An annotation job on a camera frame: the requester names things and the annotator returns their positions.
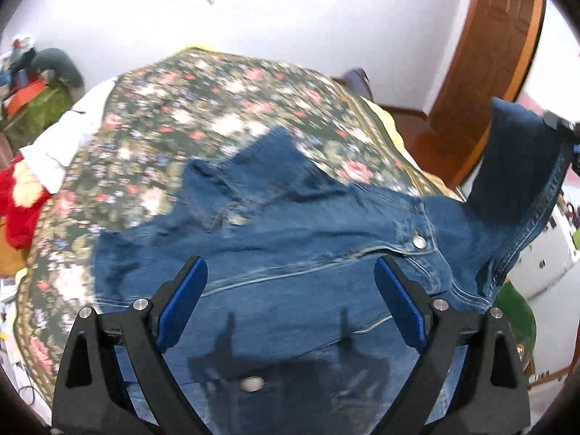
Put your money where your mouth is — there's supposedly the red plush toy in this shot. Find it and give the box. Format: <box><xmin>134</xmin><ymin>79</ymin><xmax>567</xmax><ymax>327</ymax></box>
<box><xmin>0</xmin><ymin>154</ymin><xmax>53</xmax><ymax>251</ymax></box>

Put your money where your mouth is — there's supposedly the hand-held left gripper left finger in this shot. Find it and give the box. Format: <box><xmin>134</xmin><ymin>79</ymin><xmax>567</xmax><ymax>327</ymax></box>
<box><xmin>51</xmin><ymin>255</ymin><xmax>209</xmax><ymax>435</ymax></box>

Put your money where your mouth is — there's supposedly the orange cloth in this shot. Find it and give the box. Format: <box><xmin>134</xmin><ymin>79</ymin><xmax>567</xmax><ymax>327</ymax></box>
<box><xmin>5</xmin><ymin>80</ymin><xmax>47</xmax><ymax>116</ymax></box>

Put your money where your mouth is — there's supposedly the blue denim jacket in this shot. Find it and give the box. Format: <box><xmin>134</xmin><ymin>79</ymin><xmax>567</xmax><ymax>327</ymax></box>
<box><xmin>91</xmin><ymin>97</ymin><xmax>576</xmax><ymax>435</ymax></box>

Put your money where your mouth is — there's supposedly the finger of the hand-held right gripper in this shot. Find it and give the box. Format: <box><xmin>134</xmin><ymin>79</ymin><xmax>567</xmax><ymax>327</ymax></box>
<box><xmin>543</xmin><ymin>109</ymin><xmax>580</xmax><ymax>164</ymax></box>

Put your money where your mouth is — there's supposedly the green patterned cloth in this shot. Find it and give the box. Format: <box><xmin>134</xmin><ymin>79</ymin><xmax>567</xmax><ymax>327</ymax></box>
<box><xmin>4</xmin><ymin>79</ymin><xmax>74</xmax><ymax>148</ymax></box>

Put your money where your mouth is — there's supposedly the grey cloth pile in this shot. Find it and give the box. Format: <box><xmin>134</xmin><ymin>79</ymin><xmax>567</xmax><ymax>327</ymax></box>
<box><xmin>33</xmin><ymin>47</ymin><xmax>85</xmax><ymax>90</ymax></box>

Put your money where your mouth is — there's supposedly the green round stool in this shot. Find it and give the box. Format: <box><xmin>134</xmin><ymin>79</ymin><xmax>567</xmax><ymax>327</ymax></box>
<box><xmin>493</xmin><ymin>280</ymin><xmax>538</xmax><ymax>374</ymax></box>

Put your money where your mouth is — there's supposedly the wooden door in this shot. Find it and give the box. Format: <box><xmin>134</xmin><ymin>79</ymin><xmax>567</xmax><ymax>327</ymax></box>
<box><xmin>405</xmin><ymin>0</ymin><xmax>547</xmax><ymax>186</ymax></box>

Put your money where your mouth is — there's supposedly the floral blanket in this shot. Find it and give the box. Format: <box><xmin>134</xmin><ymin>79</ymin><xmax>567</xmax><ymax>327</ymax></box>
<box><xmin>13</xmin><ymin>50</ymin><xmax>458</xmax><ymax>404</ymax></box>

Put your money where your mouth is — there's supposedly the white cloth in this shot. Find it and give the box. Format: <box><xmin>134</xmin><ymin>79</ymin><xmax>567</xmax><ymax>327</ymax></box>
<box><xmin>20</xmin><ymin>77</ymin><xmax>119</xmax><ymax>192</ymax></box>

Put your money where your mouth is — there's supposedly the white cabinet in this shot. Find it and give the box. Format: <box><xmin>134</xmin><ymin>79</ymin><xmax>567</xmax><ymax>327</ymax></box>
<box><xmin>512</xmin><ymin>181</ymin><xmax>580</xmax><ymax>301</ymax></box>

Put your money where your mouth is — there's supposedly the grey purple chair back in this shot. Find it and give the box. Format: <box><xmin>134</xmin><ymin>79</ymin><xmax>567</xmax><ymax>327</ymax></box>
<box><xmin>339</xmin><ymin>68</ymin><xmax>375</xmax><ymax>101</ymax></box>

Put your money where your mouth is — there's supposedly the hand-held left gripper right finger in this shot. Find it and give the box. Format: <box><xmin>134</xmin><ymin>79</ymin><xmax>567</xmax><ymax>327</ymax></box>
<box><xmin>374</xmin><ymin>256</ymin><xmax>532</xmax><ymax>435</ymax></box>

